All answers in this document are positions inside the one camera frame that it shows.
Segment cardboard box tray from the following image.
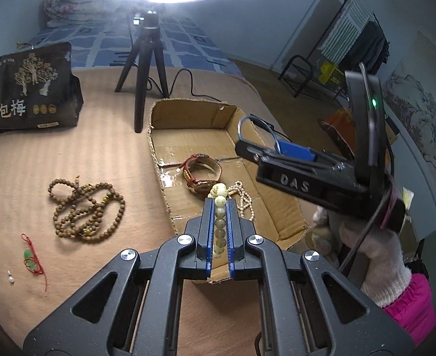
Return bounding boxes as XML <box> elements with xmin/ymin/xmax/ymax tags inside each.
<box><xmin>147</xmin><ymin>98</ymin><xmax>309</xmax><ymax>285</ymax></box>

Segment black drying rack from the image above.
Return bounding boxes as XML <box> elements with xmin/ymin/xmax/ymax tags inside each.
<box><xmin>277</xmin><ymin>0</ymin><xmax>391</xmax><ymax>101</ymax></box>

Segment brown leather strap watch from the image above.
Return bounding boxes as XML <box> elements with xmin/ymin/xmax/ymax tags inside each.
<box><xmin>181</xmin><ymin>153</ymin><xmax>223</xmax><ymax>194</ymax></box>

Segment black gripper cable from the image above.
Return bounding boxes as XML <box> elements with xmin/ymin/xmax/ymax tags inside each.
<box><xmin>338</xmin><ymin>133</ymin><xmax>397</xmax><ymax>277</ymax></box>

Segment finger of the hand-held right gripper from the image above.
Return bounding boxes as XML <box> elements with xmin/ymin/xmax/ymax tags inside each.
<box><xmin>235</xmin><ymin>138</ymin><xmax>346</xmax><ymax>173</ymax></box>

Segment person's right hand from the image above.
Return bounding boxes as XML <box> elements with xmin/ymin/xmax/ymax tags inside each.
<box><xmin>312</xmin><ymin>205</ymin><xmax>414</xmax><ymax>309</ymax></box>

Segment person's right forearm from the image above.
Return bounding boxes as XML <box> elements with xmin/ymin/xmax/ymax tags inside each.
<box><xmin>383</xmin><ymin>272</ymin><xmax>436</xmax><ymax>337</ymax></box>

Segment black power cable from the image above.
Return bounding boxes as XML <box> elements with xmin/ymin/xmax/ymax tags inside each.
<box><xmin>147</xmin><ymin>68</ymin><xmax>234</xmax><ymax>103</ymax></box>

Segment wooden bead necklace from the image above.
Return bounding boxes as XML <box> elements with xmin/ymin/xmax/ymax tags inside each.
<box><xmin>47</xmin><ymin>176</ymin><xmax>127</xmax><ymax>242</ymax></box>

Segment white striped hanging cloth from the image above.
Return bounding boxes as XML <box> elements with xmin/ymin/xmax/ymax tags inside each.
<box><xmin>319</xmin><ymin>0</ymin><xmax>371</xmax><ymax>68</ymax></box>

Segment red string jade pendant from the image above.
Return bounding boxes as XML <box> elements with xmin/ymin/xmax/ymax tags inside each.
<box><xmin>20</xmin><ymin>233</ymin><xmax>50</xmax><ymax>293</ymax></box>

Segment pearl necklace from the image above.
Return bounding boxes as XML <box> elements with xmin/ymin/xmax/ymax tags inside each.
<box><xmin>225</xmin><ymin>180</ymin><xmax>256</xmax><ymax>221</ymax></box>

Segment black tripod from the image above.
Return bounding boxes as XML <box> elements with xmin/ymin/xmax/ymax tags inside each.
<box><xmin>114</xmin><ymin>11</ymin><xmax>171</xmax><ymax>134</ymax></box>

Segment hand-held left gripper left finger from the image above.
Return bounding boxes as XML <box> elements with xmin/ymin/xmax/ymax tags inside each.
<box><xmin>23</xmin><ymin>197</ymin><xmax>214</xmax><ymax>356</ymax></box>

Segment landscape wall painting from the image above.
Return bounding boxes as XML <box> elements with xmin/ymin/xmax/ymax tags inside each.
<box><xmin>381</xmin><ymin>31</ymin><xmax>436</xmax><ymax>205</ymax></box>

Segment rolled floral quilt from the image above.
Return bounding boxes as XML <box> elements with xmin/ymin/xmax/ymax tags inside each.
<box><xmin>40</xmin><ymin>0</ymin><xmax>130</xmax><ymax>29</ymax></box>

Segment tan ribbed blanket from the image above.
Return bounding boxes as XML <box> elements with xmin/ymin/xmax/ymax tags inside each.
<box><xmin>0</xmin><ymin>66</ymin><xmax>315</xmax><ymax>356</ymax></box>

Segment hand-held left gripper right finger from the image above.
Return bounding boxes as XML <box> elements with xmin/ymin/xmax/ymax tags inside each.
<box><xmin>227</xmin><ymin>198</ymin><xmax>416</xmax><ymax>356</ymax></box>

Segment blue patterned bed sheet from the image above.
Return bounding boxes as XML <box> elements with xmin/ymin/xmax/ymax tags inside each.
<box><xmin>25</xmin><ymin>17</ymin><xmax>249</xmax><ymax>79</ymax></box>

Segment orange cloth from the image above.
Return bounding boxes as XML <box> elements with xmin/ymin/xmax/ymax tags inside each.
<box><xmin>317</xmin><ymin>107</ymin><xmax>358</xmax><ymax>157</ymax></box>

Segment dark hanging clothes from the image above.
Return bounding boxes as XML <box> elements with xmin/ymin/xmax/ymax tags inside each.
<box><xmin>358</xmin><ymin>21</ymin><xmax>390</xmax><ymax>73</ymax></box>

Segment pale bead bracelet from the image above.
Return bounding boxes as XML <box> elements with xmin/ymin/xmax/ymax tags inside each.
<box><xmin>208</xmin><ymin>182</ymin><xmax>229</xmax><ymax>265</ymax></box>

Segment yellow box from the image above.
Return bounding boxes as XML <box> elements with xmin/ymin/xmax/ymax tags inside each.
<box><xmin>317</xmin><ymin>62</ymin><xmax>347</xmax><ymax>87</ymax></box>

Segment black snack bag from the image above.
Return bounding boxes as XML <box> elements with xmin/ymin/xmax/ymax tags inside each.
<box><xmin>0</xmin><ymin>42</ymin><xmax>85</xmax><ymax>133</ymax></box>

